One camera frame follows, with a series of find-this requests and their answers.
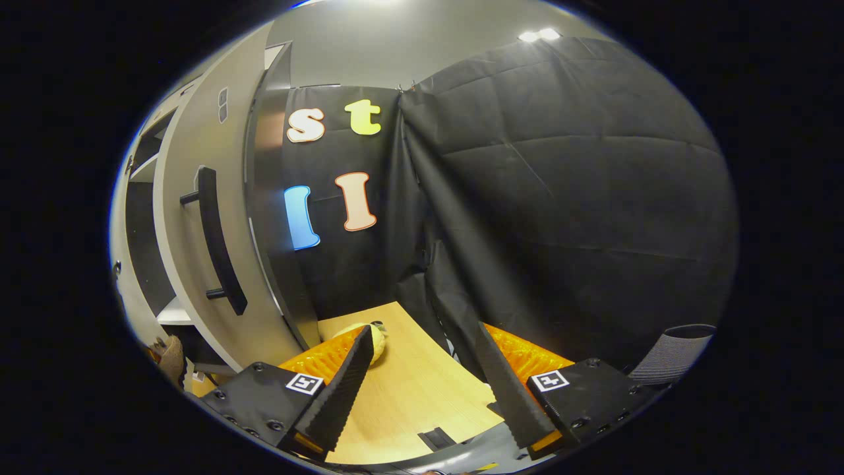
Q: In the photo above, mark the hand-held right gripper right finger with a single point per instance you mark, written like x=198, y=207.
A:
x=508, y=396

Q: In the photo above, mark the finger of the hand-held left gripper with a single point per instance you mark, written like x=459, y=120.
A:
x=153, y=355

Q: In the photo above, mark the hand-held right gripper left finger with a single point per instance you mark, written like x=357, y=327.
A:
x=339, y=396

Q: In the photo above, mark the brown fuzzy shoe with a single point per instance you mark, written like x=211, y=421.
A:
x=171, y=359

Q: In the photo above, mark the grey shoe cabinet door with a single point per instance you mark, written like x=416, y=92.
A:
x=135, y=310
x=198, y=119

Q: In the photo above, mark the grey shoe cabinet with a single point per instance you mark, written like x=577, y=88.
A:
x=270, y=198

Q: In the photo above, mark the yellow plush toy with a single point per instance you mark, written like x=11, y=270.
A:
x=377, y=343

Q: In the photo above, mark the black floor plate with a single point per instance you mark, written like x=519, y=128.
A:
x=436, y=439

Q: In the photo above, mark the black backdrop cloth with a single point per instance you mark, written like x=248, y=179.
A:
x=560, y=198

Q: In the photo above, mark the rectangular ceiling light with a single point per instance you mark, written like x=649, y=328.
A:
x=539, y=35

